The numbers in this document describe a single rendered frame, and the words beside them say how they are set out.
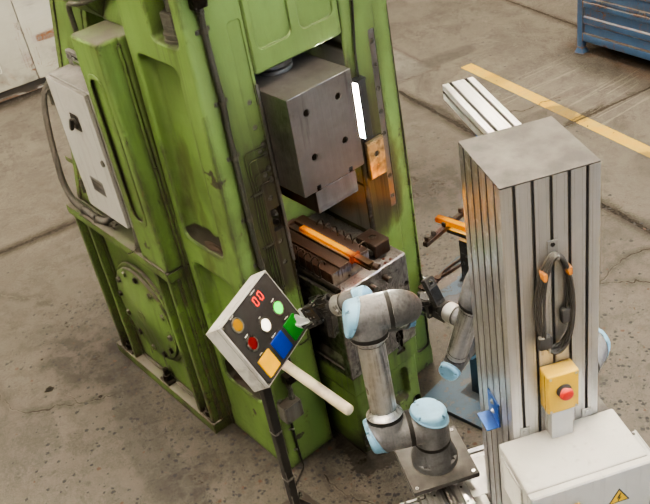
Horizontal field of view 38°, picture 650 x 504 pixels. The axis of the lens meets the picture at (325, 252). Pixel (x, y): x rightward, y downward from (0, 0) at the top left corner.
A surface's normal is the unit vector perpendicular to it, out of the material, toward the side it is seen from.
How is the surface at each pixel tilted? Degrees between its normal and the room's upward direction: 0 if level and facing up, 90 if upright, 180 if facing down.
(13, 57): 90
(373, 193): 90
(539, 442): 0
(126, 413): 0
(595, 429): 0
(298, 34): 90
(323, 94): 90
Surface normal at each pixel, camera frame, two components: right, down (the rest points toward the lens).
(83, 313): -0.15, -0.81
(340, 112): 0.65, 0.36
